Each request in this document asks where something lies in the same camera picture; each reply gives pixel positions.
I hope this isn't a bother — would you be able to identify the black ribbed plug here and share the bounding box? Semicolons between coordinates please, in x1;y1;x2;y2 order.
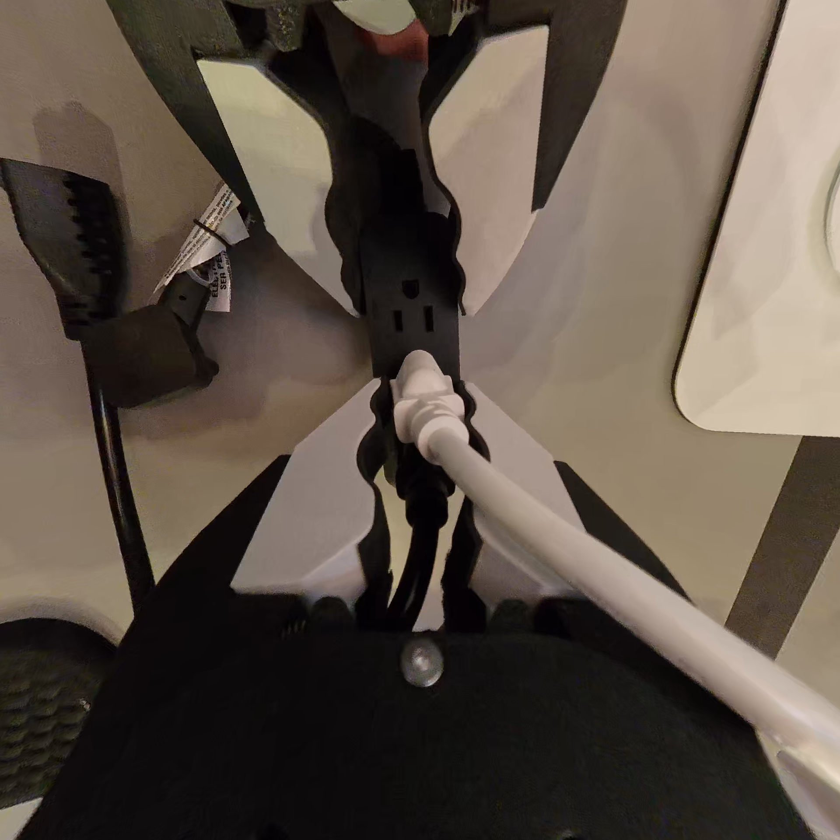
0;157;127;342

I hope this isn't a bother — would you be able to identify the white stand base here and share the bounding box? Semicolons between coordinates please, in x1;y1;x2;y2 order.
671;0;840;439

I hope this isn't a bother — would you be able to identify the white warning label tag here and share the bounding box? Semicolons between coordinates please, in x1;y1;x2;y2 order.
154;184;252;317

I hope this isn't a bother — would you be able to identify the black power strip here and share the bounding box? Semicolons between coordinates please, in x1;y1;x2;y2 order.
357;147;463;473

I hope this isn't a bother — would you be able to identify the dark grey tape strip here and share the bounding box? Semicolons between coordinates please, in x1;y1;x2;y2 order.
724;436;840;665

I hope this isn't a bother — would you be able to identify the white power cable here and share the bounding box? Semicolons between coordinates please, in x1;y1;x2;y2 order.
420;427;840;795

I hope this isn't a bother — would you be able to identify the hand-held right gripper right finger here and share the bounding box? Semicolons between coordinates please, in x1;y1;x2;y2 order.
446;379;596;629

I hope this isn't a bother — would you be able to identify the black flat plug block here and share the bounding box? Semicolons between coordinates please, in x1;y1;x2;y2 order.
84;305;219;409

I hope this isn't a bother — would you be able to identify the black power strip cable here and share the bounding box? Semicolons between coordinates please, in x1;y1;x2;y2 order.
387;459;454;632

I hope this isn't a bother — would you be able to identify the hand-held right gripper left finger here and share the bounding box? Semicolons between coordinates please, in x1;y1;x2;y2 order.
228;381;403;611

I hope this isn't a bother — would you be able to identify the thin black cable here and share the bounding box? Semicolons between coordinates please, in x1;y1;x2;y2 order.
80;331;157;621

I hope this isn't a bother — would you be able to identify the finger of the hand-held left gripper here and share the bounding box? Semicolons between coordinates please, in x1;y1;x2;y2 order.
420;25;551;317
196;58;366;319

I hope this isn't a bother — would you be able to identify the dark textured round object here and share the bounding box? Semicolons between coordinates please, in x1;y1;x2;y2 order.
0;617;118;805

